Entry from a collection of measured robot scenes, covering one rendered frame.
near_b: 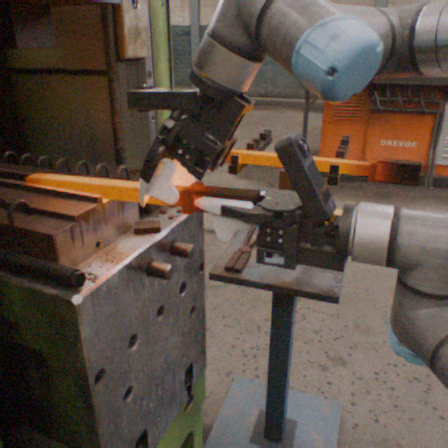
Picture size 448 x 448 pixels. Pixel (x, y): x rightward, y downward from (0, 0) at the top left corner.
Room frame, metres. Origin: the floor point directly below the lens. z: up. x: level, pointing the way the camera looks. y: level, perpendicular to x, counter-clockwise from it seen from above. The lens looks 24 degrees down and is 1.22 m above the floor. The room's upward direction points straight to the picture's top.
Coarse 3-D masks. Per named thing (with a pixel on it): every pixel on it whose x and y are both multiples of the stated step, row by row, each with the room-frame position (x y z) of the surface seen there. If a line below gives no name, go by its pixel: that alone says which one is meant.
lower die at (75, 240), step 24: (0, 168) 0.74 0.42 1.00; (24, 168) 0.77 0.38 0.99; (0, 192) 0.64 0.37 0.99; (24, 192) 0.64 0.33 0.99; (48, 192) 0.63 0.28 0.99; (72, 192) 0.61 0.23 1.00; (0, 216) 0.56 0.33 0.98; (24, 216) 0.56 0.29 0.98; (48, 216) 0.56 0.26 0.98; (72, 216) 0.54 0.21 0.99; (96, 216) 0.58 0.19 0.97; (120, 216) 0.63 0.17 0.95; (0, 240) 0.54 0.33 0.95; (24, 240) 0.52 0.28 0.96; (48, 240) 0.50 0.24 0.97; (72, 240) 0.53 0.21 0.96; (96, 240) 0.57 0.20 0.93; (72, 264) 0.52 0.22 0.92
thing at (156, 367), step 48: (144, 240) 0.61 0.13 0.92; (192, 240) 0.74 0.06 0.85; (0, 288) 0.50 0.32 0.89; (48, 288) 0.47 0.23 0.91; (96, 288) 0.48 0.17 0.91; (144, 288) 0.58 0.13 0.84; (192, 288) 0.73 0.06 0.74; (0, 336) 0.53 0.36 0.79; (48, 336) 0.48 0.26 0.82; (96, 336) 0.46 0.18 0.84; (144, 336) 0.57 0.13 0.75; (192, 336) 0.73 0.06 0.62; (0, 384) 0.58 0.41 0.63; (48, 384) 0.52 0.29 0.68; (144, 384) 0.55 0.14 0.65; (192, 384) 0.72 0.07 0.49; (0, 432) 0.56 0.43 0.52; (48, 432) 0.54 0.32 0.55; (96, 432) 0.45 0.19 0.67; (144, 432) 0.55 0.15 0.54
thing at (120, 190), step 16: (32, 176) 0.67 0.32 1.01; (48, 176) 0.66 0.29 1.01; (64, 176) 0.66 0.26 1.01; (80, 176) 0.65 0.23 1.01; (96, 192) 0.60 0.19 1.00; (112, 192) 0.59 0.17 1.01; (128, 192) 0.58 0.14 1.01; (192, 192) 0.54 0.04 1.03; (208, 192) 0.53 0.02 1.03; (224, 192) 0.52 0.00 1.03; (240, 192) 0.52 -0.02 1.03; (256, 192) 0.52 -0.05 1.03; (192, 208) 0.53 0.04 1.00
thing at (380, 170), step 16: (240, 160) 0.88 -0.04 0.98; (256, 160) 0.86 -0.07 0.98; (272, 160) 0.85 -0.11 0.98; (320, 160) 0.82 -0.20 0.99; (336, 160) 0.82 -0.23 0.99; (352, 160) 0.82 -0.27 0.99; (384, 160) 0.78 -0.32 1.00; (400, 160) 0.78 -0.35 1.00; (384, 176) 0.78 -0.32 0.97; (400, 176) 0.77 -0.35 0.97; (416, 176) 0.76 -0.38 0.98
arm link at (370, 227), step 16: (368, 208) 0.45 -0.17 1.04; (384, 208) 0.45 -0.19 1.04; (352, 224) 0.44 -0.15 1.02; (368, 224) 0.43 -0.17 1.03; (384, 224) 0.43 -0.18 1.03; (352, 240) 0.43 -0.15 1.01; (368, 240) 0.42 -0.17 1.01; (384, 240) 0.42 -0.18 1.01; (352, 256) 0.43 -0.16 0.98; (368, 256) 0.42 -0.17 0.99; (384, 256) 0.42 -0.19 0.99
